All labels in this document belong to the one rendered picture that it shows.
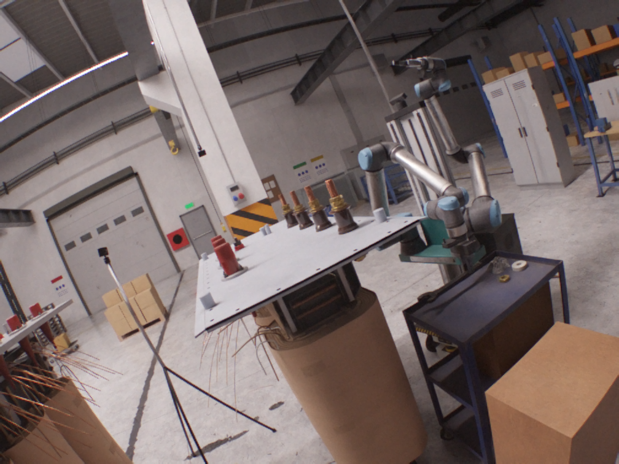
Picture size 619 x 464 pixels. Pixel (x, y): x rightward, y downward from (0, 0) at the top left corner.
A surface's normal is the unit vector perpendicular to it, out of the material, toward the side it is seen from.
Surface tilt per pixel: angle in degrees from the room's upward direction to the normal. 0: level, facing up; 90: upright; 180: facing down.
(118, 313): 90
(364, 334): 90
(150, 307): 90
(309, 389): 90
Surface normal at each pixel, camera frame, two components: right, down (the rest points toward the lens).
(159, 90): 0.30, 0.04
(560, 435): -0.87, 0.42
